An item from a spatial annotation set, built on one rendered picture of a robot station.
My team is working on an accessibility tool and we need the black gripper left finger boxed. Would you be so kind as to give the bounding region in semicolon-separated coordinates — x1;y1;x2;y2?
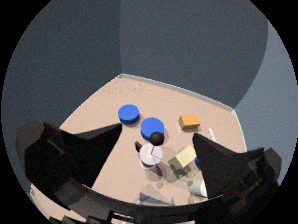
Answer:
43;121;122;188

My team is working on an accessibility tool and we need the orange rectangular block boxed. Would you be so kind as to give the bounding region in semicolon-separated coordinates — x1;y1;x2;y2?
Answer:
178;115;200;131

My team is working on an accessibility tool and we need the pale yellow block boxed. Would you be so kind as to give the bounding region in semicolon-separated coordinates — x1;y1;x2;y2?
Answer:
168;145;197;171

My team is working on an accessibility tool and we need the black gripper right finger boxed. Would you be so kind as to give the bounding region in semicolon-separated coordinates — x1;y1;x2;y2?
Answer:
193;133;265;200

